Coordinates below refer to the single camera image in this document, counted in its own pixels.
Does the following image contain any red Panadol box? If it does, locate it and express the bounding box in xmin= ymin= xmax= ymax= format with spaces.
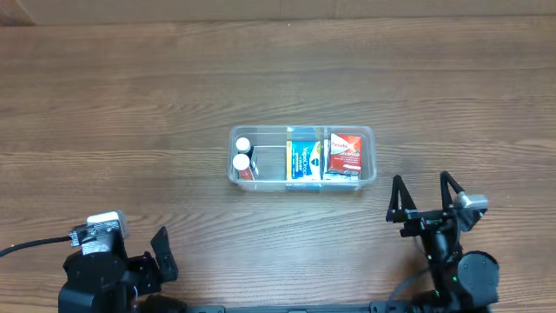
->
xmin=328 ymin=133 xmax=362 ymax=176

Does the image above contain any white blue medicine box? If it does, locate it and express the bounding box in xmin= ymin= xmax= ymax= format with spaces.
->
xmin=322 ymin=139 xmax=360 ymax=182

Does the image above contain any blue yellow medicine box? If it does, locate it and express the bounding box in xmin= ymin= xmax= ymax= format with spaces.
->
xmin=286 ymin=141 xmax=321 ymax=182

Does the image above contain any orange tube white cap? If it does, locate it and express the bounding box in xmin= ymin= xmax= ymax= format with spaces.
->
xmin=232 ymin=154 xmax=255 ymax=181

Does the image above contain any black bottle white cap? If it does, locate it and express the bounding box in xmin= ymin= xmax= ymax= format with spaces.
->
xmin=235 ymin=137 xmax=255 ymax=158

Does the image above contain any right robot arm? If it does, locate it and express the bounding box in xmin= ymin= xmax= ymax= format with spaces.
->
xmin=384 ymin=171 xmax=500 ymax=312

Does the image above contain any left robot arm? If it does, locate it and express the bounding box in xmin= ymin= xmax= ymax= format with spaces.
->
xmin=58 ymin=222 xmax=187 ymax=313

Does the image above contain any clear plastic container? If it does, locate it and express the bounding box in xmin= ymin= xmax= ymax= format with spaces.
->
xmin=228 ymin=125 xmax=376 ymax=191

